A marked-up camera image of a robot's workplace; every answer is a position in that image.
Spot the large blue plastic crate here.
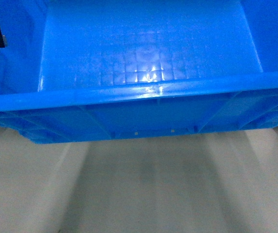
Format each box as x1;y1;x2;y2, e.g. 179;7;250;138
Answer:
0;0;278;144

